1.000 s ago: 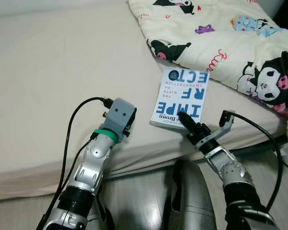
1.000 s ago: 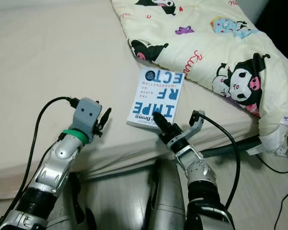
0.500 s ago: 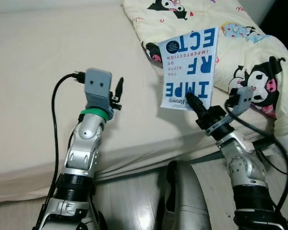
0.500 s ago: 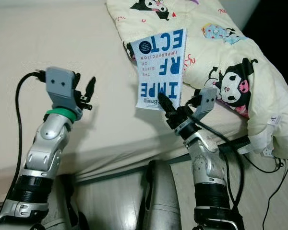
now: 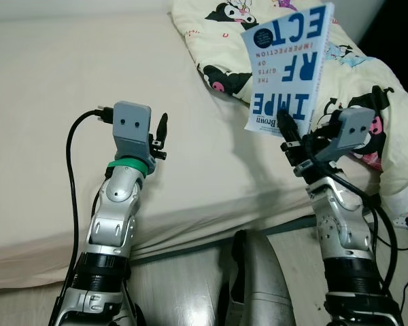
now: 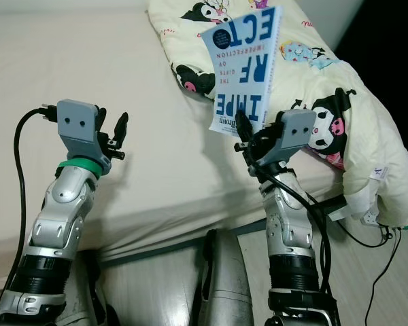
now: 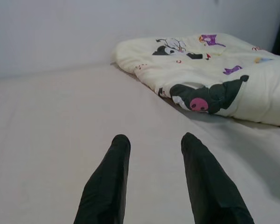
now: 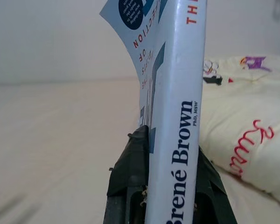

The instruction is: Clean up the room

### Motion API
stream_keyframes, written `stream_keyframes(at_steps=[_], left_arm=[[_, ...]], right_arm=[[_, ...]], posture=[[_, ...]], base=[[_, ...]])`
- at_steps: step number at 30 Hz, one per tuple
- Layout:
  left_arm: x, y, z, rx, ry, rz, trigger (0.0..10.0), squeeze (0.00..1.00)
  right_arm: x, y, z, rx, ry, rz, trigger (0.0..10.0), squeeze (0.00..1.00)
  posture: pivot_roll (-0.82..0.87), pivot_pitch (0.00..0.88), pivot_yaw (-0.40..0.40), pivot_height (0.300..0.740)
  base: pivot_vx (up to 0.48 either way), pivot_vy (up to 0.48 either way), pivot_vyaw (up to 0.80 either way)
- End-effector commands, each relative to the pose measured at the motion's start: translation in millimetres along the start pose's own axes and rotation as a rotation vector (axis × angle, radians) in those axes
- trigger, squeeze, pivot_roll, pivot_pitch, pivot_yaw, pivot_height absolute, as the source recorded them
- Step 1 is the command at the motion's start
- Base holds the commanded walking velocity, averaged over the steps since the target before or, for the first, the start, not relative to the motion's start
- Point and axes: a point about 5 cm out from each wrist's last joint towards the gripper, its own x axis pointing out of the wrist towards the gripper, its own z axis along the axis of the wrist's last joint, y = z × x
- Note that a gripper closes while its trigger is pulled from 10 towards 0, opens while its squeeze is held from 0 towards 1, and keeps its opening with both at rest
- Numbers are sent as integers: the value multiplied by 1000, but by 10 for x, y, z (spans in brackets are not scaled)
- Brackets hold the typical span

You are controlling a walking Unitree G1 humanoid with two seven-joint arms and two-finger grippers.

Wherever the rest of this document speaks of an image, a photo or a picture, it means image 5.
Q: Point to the cream cartoon print blanket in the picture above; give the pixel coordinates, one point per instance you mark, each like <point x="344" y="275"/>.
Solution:
<point x="204" y="41"/>

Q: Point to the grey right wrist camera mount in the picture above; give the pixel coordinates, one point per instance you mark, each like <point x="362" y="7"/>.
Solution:
<point x="353" y="129"/>

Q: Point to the white book blue letters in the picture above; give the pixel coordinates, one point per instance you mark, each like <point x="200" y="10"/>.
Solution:
<point x="285" y="68"/>

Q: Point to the beige mattress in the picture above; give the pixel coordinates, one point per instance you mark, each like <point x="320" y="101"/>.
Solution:
<point x="88" y="68"/>

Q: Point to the dark blue bed base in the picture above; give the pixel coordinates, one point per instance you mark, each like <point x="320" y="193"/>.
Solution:
<point x="211" y="243"/>

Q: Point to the black wardrobe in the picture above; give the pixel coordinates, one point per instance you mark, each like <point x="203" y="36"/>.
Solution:
<point x="404" y="34"/>

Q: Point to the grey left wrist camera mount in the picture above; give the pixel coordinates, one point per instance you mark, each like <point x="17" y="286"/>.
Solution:
<point x="132" y="125"/>

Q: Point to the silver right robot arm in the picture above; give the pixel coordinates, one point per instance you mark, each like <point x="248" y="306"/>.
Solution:
<point x="340" y="224"/>

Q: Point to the grey robot right leg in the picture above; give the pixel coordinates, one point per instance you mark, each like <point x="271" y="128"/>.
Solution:
<point x="258" y="285"/>

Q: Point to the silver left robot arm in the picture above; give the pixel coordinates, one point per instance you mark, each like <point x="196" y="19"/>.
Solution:
<point x="119" y="204"/>

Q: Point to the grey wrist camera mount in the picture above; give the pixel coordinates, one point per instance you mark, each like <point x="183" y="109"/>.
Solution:
<point x="353" y="129"/>
<point x="132" y="125"/>

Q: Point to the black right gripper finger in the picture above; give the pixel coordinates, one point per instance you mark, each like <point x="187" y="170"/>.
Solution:
<point x="290" y="125"/>

